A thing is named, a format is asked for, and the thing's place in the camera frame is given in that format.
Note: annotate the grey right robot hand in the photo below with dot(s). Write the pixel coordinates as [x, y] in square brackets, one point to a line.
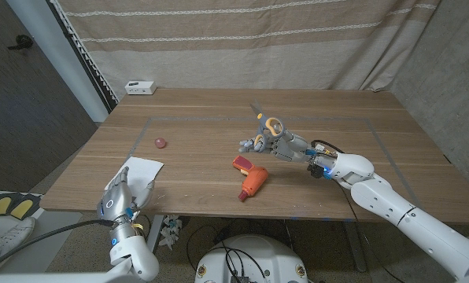
[291, 149]

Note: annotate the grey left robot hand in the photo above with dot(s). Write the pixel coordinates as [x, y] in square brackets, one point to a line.
[114, 200]

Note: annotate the orange grey scissors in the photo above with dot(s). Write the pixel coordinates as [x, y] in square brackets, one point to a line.
[263, 122]

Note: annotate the white tissue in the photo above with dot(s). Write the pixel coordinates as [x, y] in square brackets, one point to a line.
[144, 171]

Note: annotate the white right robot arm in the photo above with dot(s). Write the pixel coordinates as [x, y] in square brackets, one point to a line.
[396, 208]

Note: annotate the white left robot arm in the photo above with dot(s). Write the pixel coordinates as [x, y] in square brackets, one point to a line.
[134, 251]

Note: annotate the orange toy drill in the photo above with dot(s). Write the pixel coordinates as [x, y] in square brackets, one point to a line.
[254, 181]

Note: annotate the pink ball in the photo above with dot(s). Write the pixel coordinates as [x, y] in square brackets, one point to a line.
[160, 143]

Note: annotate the grey metal table leg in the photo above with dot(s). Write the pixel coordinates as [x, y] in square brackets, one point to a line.
[156, 232]
[354, 247]

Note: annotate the white blue floral object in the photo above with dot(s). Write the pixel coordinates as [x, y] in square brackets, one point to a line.
[170, 232]

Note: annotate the yellow black foot pedal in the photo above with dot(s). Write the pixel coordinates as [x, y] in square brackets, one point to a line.
[24, 208]
[0, 205]

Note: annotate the white robot chest rim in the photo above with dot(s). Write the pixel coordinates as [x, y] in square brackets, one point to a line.
[61, 278]

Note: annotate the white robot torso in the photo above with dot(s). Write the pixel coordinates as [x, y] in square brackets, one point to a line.
[254, 255]

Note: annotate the white shoe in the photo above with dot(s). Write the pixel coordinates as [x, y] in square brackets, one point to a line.
[10, 243]

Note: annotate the white power strip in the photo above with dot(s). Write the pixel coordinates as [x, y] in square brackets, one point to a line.
[140, 87]

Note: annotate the beige striped backdrop curtain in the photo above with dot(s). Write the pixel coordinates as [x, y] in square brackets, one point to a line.
[218, 59]

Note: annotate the black white triangle-pattern trim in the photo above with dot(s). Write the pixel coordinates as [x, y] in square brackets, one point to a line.
[84, 59]

